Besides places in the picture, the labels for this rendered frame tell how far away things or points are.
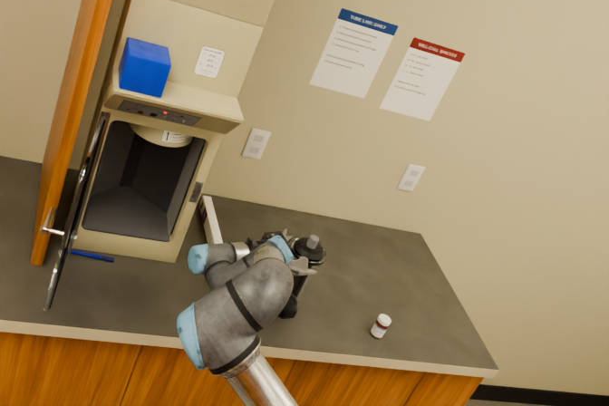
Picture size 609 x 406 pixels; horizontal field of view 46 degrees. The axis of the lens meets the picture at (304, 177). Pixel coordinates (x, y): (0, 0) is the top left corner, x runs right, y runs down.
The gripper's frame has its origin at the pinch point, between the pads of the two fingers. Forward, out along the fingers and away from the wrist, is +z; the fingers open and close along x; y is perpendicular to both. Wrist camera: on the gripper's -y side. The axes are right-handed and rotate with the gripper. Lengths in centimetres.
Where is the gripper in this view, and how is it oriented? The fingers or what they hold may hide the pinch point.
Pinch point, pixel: (304, 256)
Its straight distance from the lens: 203.2
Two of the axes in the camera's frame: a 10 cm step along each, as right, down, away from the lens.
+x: -4.5, -5.9, 6.6
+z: 8.3, -0.1, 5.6
